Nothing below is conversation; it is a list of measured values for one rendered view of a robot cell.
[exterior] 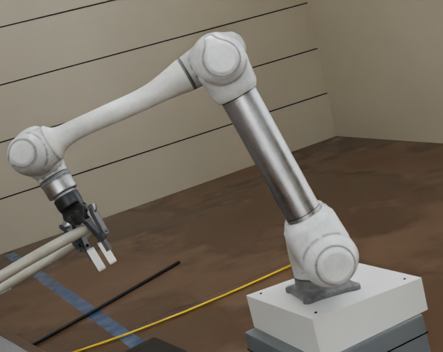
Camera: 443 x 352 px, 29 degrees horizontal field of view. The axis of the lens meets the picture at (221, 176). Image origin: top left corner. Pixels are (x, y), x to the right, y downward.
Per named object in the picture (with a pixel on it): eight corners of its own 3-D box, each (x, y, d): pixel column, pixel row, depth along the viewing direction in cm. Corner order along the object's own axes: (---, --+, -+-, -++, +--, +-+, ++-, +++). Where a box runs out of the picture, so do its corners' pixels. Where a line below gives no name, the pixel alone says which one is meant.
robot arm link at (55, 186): (52, 182, 246) (63, 200, 246) (33, 188, 238) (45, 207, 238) (73, 166, 243) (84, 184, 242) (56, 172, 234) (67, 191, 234)
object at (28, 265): (-73, 332, 246) (-78, 323, 246) (49, 267, 283) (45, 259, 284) (9, 274, 214) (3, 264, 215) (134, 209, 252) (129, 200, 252)
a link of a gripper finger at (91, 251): (87, 249, 239) (86, 250, 239) (100, 270, 238) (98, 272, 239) (93, 246, 241) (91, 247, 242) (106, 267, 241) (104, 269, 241)
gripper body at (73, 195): (82, 184, 242) (98, 212, 241) (61, 199, 245) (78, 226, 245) (67, 190, 235) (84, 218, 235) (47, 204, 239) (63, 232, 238)
